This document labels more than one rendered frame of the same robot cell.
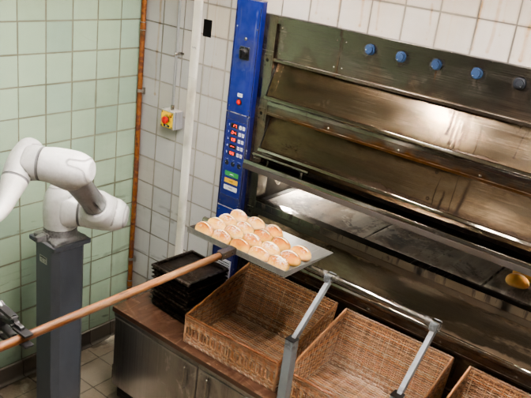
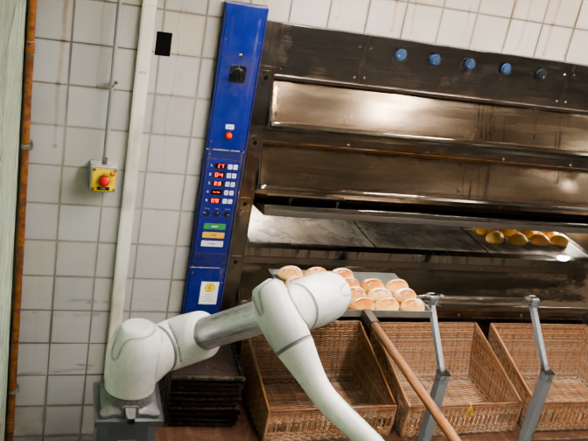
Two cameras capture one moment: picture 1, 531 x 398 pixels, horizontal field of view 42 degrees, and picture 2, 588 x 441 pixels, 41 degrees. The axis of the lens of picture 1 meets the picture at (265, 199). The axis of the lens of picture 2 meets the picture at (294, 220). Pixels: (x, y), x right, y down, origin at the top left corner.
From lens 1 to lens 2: 282 cm
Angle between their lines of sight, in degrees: 52
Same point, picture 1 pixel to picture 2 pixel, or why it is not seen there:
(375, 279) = not seen: hidden behind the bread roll
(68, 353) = not seen: outside the picture
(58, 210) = (155, 365)
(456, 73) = (486, 69)
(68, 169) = (345, 300)
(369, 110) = (399, 118)
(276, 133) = (275, 162)
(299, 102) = (315, 122)
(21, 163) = (305, 318)
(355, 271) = not seen: hidden behind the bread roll
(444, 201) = (472, 190)
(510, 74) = (532, 66)
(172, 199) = (96, 284)
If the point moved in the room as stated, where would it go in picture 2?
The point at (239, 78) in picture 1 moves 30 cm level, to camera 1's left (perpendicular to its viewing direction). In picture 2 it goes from (227, 106) to (170, 113)
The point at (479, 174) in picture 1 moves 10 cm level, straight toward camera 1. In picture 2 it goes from (502, 158) to (520, 166)
